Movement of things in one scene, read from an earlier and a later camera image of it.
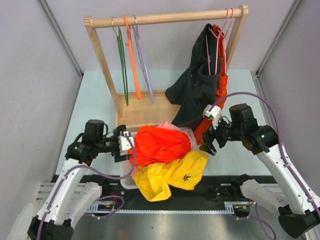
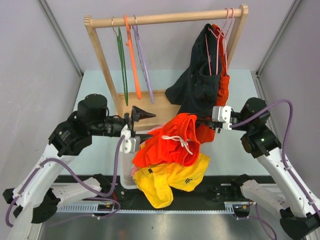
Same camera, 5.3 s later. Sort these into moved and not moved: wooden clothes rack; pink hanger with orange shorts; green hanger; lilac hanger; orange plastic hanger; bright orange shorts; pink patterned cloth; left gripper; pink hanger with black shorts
Moved: pink patterned cloth; bright orange shorts; left gripper
Not moved: green hanger; orange plastic hanger; pink hanger with orange shorts; wooden clothes rack; pink hanger with black shorts; lilac hanger
